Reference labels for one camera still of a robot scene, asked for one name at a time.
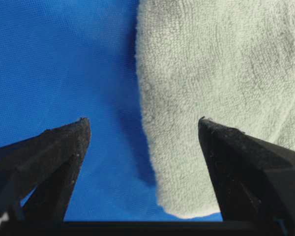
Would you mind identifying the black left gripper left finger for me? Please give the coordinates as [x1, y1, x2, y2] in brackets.
[0, 118, 91, 236]

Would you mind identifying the beige terry bath towel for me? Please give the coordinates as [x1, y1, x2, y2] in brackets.
[135, 0, 295, 219]

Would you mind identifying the blue table cloth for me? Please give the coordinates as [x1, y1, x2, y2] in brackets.
[0, 0, 222, 221]

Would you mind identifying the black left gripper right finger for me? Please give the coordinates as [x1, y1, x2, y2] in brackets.
[198, 118, 295, 236]

